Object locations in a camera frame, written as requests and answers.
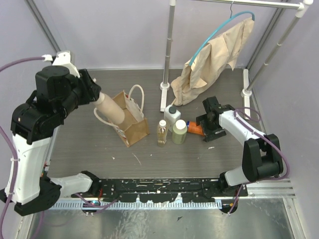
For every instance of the white bottle dark cap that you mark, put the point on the white bottle dark cap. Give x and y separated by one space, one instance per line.
171 116

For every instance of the aluminium frame post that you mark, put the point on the aluminium frame post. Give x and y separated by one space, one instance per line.
43 25

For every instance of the watermelon print canvas bag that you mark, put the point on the watermelon print canvas bag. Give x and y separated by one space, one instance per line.
135 126

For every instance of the clear bottle white cap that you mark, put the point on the clear bottle white cap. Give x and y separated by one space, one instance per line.
162 132

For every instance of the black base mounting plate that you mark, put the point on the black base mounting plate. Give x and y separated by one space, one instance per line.
160 190

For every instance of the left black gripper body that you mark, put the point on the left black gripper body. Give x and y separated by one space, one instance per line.
90 87

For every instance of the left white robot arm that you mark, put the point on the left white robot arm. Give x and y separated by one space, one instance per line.
28 188

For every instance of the beige shirt on hanger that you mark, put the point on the beige shirt on hanger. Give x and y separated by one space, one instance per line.
213 58

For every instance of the teal clothes hanger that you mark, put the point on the teal clothes hanger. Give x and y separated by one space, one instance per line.
232 17

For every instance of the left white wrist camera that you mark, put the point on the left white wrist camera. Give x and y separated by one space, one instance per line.
63 58

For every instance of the olive green lotion bottle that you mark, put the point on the olive green lotion bottle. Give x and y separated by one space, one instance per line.
179 132

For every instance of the metal clothes rack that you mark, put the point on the metal clothes rack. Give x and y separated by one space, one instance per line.
246 92

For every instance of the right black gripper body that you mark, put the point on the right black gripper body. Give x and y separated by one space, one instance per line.
210 129

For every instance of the orange bottle blue pump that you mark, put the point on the orange bottle blue pump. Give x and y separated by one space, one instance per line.
192 127

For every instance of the beige bottle round cap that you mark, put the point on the beige bottle round cap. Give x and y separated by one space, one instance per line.
109 109

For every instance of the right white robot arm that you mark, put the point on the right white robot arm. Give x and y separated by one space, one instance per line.
262 158

